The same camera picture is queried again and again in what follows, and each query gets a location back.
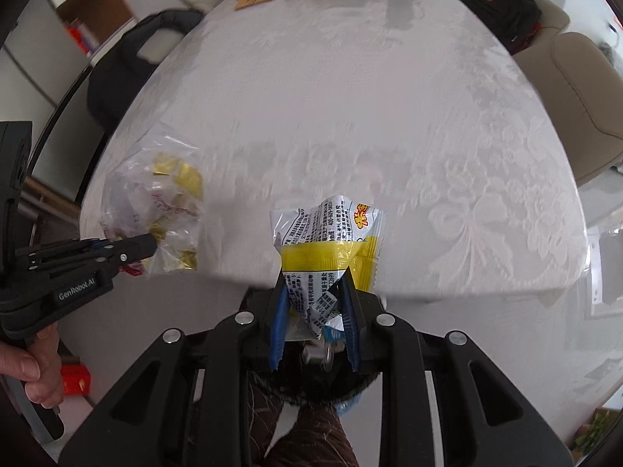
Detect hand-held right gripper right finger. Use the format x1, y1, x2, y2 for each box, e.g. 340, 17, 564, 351
338, 265, 572, 467

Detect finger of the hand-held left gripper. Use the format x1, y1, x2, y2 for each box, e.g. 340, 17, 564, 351
16, 237, 107, 260
28, 232, 159, 274

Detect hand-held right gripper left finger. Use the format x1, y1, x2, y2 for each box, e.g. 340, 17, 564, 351
58, 269, 293, 467

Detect clear bag with yellow wrappers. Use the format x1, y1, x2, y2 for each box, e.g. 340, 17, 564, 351
100, 124, 205, 280

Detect yellow white snack wrapper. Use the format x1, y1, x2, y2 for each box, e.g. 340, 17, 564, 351
270, 195, 387, 339

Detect person's left hand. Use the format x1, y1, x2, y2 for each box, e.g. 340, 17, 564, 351
0, 323, 65, 410

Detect red box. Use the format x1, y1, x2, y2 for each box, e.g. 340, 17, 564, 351
61, 365, 92, 396

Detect person's patterned trousers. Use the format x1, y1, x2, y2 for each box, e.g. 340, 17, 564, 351
246, 382, 361, 467

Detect black jacket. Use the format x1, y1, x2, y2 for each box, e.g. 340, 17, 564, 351
88, 8, 205, 130

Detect grey cabinet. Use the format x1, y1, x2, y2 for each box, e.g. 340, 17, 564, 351
0, 0, 98, 122

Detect white lace tablecloth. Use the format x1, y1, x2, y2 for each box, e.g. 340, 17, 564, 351
80, 0, 587, 302

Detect wooden open shelf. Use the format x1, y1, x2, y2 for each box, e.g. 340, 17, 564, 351
56, 0, 138, 54

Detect green leafy vegetables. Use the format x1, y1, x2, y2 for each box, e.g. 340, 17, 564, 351
574, 409, 621, 453

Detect black backpack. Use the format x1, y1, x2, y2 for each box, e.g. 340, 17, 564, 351
460, 0, 543, 54

